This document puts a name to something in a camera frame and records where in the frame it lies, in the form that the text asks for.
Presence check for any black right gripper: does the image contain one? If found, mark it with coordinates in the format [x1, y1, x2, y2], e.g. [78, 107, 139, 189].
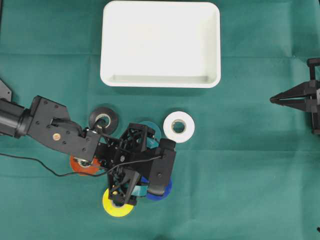
[270, 57, 320, 135]

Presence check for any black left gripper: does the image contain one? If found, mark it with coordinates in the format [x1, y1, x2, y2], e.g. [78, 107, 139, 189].
[93, 123, 160, 206]

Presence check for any green tape roll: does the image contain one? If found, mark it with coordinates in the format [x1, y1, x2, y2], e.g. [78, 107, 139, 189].
[139, 120, 162, 149]

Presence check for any black tape roll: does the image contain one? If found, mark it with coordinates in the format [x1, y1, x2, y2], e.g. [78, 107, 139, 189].
[88, 107, 119, 135]

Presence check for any blue tape roll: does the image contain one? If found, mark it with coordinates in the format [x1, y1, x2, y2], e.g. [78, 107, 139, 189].
[145, 179, 173, 201]

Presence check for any red tape roll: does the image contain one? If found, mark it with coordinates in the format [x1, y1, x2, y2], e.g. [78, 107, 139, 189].
[69, 155, 100, 176]

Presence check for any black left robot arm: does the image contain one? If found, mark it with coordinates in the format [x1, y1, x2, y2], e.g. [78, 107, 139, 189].
[0, 96, 163, 207]

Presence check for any yellow tape roll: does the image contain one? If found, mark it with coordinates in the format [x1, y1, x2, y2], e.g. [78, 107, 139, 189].
[102, 188, 135, 218]

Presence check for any white tape roll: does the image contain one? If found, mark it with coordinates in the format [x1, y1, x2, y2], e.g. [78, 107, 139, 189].
[163, 111, 195, 143]

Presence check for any white plastic case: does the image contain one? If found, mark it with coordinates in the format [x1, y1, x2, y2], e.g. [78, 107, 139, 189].
[100, 0, 222, 89]

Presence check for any green table cloth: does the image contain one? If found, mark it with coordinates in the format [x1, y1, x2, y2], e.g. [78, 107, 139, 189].
[0, 0, 320, 240]

